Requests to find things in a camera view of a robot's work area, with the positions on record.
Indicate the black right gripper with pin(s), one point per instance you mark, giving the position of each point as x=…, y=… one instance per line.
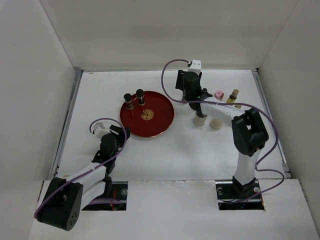
x=179, y=80

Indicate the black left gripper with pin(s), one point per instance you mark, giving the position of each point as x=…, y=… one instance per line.
x=121, y=134

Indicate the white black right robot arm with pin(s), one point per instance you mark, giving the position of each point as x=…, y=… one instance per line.
x=248, y=130

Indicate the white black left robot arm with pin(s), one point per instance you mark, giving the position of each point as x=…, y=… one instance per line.
x=91, y=187

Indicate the pink-cap spice jar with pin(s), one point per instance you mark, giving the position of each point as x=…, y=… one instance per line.
x=219, y=95

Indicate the back black-knob spice jar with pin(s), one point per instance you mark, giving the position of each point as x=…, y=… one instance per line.
x=199, y=119

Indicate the red round tray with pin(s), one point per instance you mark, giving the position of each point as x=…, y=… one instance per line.
x=151, y=119

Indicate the yellow-cap spice jar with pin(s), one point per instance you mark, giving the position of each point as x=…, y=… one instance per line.
x=216, y=124

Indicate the back yellow sauce bottle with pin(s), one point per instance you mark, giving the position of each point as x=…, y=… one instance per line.
x=232, y=97

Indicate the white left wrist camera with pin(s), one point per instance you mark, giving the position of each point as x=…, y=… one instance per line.
x=99, y=130

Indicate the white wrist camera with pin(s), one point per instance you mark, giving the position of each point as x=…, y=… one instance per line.
x=195, y=66
x=99, y=130

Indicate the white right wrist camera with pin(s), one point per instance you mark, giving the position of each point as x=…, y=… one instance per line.
x=195, y=66

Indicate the left metal table rail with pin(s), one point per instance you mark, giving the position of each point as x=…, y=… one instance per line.
x=66, y=124

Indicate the metal table rail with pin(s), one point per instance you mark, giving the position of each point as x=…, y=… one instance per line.
x=255, y=74
x=66, y=124

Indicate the right metal table rail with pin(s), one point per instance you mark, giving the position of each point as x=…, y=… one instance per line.
x=255, y=74

